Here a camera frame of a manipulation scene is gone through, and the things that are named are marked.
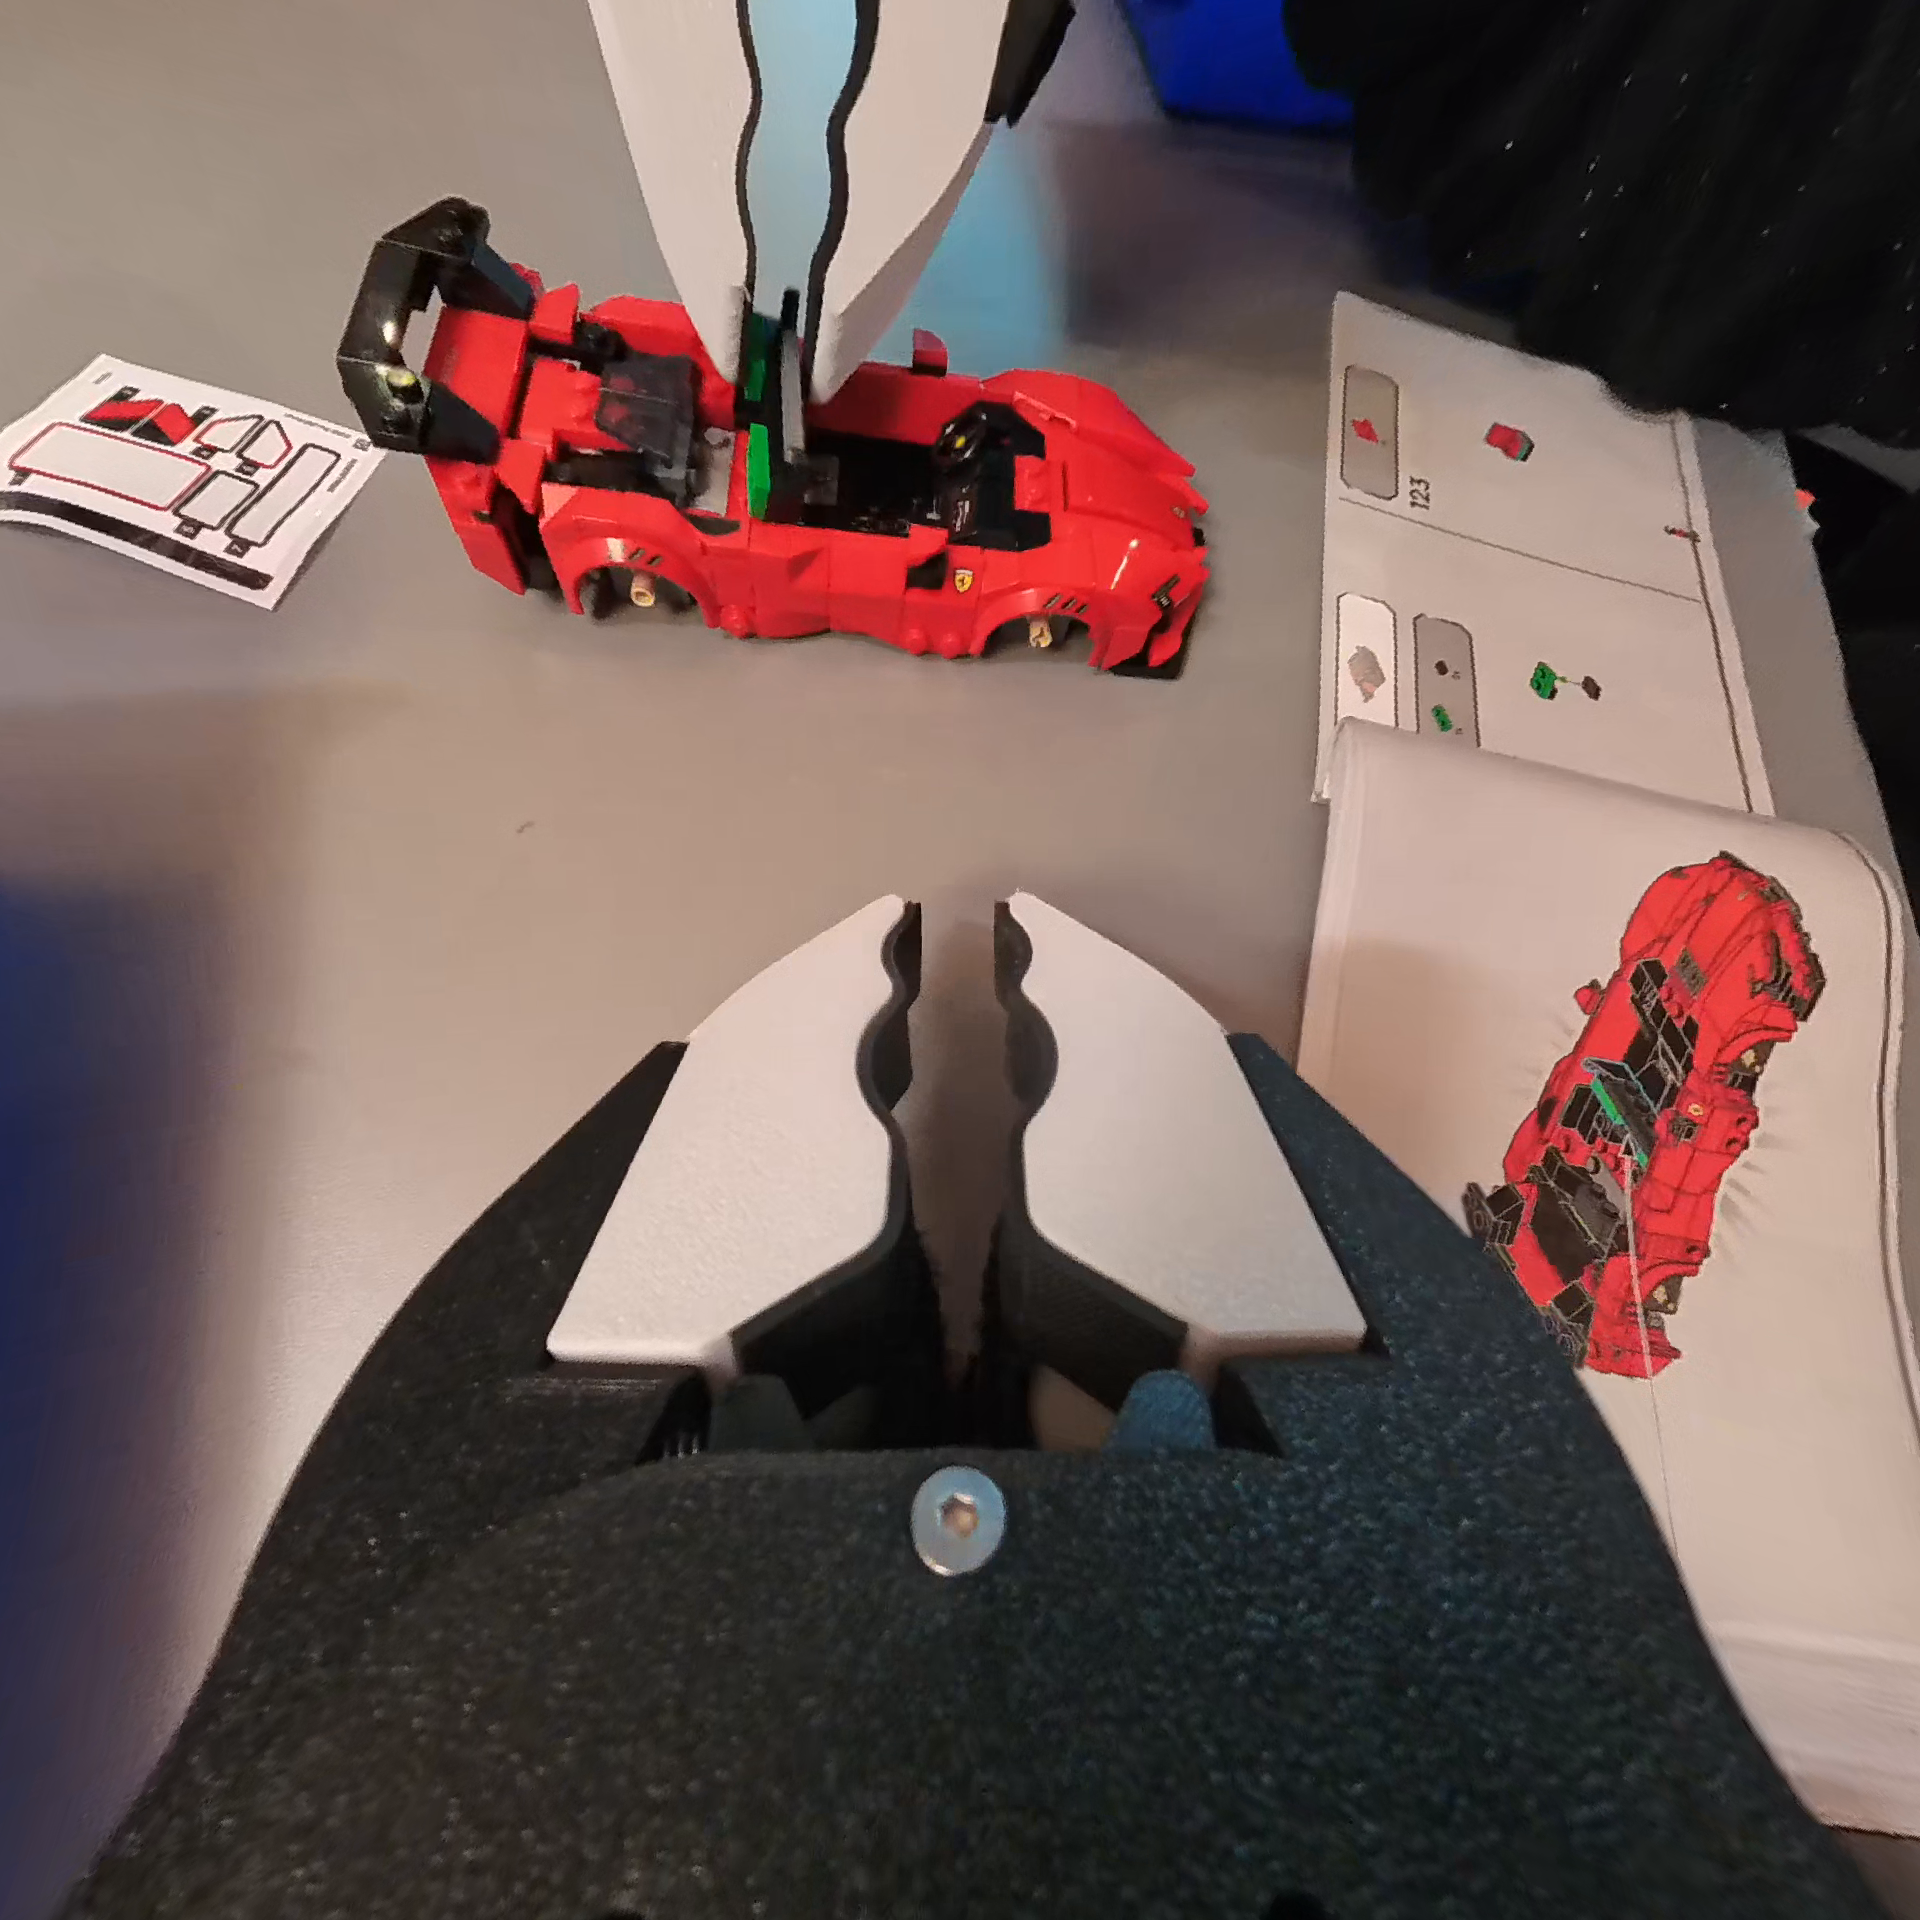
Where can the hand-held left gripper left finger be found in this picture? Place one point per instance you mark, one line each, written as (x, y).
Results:
(750, 1142)

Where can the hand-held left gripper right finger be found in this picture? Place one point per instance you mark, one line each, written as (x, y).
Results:
(1170, 1154)

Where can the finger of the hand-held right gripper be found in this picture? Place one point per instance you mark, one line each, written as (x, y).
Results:
(917, 165)
(685, 182)

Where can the green and black lego piece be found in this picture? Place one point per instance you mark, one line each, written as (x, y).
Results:
(769, 435)

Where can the red lego car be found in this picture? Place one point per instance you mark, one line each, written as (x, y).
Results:
(899, 556)

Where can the lego instruction booklet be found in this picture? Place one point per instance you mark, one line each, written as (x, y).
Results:
(1559, 960)

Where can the lego sticker sheet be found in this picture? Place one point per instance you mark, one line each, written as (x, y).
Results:
(164, 480)

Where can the blue plastic bin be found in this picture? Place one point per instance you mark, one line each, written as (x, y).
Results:
(1228, 60)

